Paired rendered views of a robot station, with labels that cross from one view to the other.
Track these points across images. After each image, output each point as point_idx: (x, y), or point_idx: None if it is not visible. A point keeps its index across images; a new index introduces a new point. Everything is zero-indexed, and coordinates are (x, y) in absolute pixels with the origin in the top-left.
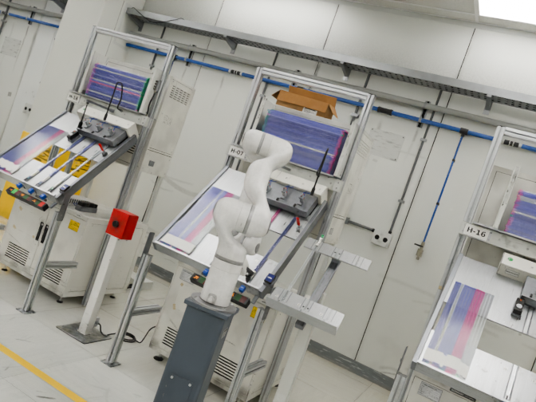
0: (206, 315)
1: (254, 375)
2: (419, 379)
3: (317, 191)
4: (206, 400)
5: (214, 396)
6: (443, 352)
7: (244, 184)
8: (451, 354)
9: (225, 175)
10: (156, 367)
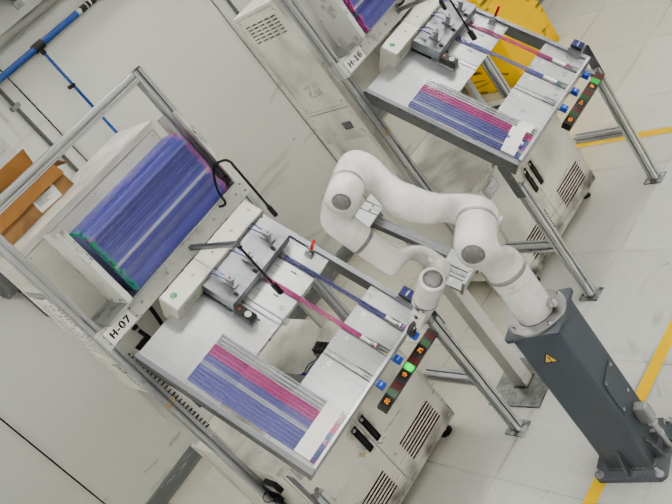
0: (567, 313)
1: (434, 389)
2: (479, 192)
3: (253, 212)
4: (455, 463)
5: (441, 458)
6: (506, 137)
7: (427, 216)
8: (508, 131)
9: (157, 359)
10: None
